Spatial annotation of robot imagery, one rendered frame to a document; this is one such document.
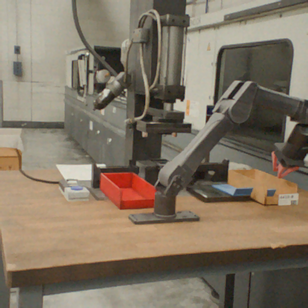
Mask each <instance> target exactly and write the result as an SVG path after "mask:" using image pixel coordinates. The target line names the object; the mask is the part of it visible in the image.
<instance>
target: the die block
mask: <svg viewBox="0 0 308 308"><path fill-rule="evenodd" d="M137 166H139V167H140V172H139V174H137V176H139V177H140V178H142V179H144V180H145V181H146V182H148V183H150V184H151V185H153V186H155V184H156V183H157V181H158V175H159V173H158V172H157V171H156V169H155V168H143V167H141V166H140V165H138V164H137ZM194 175H195V172H194V174H193V175H192V176H191V177H192V180H191V181H190V182H189V183H188V185H194Z"/></svg>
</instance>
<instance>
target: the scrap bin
mask: <svg viewBox="0 0 308 308"><path fill-rule="evenodd" d="M100 190H101V191H102V192H103V193H104V194H105V195H106V196H107V197H108V198H109V199H110V200H111V201H112V202H113V203H114V204H115V205H116V206H117V207H118V208H119V209H120V210H124V209H147V208H154V199H155V192H157V190H155V189H154V186H153V185H151V184H150V183H148V182H146V181H145V180H144V179H142V178H140V177H139V176H137V175H136V174H135V173H101V174H100Z"/></svg>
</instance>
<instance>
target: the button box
mask: <svg viewBox="0 0 308 308"><path fill-rule="evenodd" d="M20 171H21V172H22V173H23V175H24V176H26V177H27V178H30V179H32V180H36V181H39V182H44V183H54V184H59V186H60V187H59V189H60V191H61V192H62V193H63V195H65V193H64V189H65V188H66V187H68V188H71V187H73V186H81V187H83V186H84V185H83V184H82V183H81V182H80V181H79V180H78V179H75V180H76V181H77V183H76V184H68V181H66V179H60V180H59V182H54V181H48V180H41V179H36V178H34V177H31V176H30V175H28V174H26V173H25V172H24V171H23V170H22V169H20Z"/></svg>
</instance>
